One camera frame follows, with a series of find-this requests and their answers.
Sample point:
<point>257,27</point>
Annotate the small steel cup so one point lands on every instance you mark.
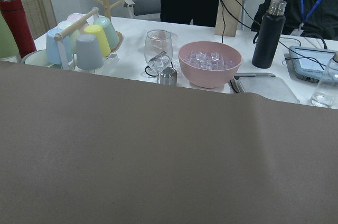
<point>168,77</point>

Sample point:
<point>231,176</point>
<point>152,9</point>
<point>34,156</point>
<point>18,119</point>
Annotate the grey plastic cup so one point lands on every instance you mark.
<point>88,52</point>

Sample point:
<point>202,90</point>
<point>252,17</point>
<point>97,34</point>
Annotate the mint green plastic cup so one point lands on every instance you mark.
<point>109,30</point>

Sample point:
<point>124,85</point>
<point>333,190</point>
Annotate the yellow plastic cup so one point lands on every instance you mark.
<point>98,32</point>

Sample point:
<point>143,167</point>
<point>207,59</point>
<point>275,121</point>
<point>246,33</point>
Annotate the wooden cup rack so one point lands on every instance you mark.
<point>77,23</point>

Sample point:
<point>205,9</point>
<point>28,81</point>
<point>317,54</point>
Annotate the blue plastic cup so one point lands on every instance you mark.
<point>52,50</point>

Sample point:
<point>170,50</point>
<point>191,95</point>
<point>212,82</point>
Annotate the wine glass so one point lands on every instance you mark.
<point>158,50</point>

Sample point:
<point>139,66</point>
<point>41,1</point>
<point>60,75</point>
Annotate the pink bowl with ice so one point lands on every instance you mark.
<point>209,64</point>

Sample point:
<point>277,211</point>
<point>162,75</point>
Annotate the metal tray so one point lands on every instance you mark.
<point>265,84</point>

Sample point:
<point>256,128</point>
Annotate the black water bottle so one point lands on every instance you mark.
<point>269,33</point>

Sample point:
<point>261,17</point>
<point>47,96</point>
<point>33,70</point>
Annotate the teach pendant tablet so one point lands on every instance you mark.
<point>309,63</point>

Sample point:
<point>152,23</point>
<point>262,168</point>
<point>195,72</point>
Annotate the clear glass bottle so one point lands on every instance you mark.
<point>325,94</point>

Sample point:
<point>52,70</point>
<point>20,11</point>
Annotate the green pitcher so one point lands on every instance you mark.
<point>8,45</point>

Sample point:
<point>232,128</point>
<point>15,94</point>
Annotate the seated person black jacket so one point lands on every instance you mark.
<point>305,18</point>

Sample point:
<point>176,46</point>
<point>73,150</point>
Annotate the red thermos bottle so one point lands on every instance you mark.
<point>14,14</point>

